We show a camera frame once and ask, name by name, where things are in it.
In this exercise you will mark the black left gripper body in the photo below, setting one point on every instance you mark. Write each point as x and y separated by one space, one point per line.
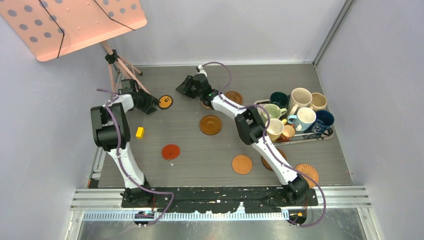
145 100

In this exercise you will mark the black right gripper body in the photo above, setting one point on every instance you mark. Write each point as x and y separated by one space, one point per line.
198 94

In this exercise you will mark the orange black face coaster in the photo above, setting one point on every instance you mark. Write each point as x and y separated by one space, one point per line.
165 102

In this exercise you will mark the brown wooden coaster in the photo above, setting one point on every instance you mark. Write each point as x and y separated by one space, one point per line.
210 125

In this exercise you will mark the red round coaster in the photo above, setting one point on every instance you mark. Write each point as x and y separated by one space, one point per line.
170 152

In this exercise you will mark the light orange wooden coaster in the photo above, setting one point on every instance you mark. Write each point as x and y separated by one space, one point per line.
242 164

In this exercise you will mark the woven rattan coaster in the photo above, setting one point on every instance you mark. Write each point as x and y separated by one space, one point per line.
311 172
205 106

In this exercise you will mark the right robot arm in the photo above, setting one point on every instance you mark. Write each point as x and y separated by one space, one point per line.
251 130

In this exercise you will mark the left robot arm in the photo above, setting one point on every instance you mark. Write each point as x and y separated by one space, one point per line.
111 132

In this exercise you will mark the dark wooden coaster far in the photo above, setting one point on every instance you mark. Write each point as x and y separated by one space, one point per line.
234 96

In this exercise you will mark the dark wooden coaster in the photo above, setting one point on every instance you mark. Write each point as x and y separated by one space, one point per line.
234 96
265 163

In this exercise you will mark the yellow cup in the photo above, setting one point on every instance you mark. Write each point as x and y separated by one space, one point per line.
275 128

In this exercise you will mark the small brown cup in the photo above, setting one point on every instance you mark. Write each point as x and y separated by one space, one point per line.
288 132

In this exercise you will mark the dark wooden coaster near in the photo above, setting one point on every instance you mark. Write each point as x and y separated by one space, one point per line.
265 163

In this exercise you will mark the yellow block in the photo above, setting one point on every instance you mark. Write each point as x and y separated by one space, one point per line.
140 132

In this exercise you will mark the light green mug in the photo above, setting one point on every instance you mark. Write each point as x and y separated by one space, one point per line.
274 111

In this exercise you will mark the dark green mug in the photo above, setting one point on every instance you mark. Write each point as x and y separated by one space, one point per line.
280 99

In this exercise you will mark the cream mug tall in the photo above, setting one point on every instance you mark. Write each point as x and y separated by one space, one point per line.
299 98

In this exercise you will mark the white light blue mug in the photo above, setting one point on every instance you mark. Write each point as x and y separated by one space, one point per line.
303 119

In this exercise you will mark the metal tray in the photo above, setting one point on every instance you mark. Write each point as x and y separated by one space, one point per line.
303 136

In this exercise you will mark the beige mug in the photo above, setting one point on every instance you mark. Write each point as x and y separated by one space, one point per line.
318 102

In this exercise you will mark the pink music stand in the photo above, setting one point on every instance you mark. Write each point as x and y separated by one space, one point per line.
54 28

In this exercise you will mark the navy blue mug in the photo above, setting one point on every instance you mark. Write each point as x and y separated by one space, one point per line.
324 120

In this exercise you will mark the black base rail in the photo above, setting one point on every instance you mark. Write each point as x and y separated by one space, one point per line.
218 200

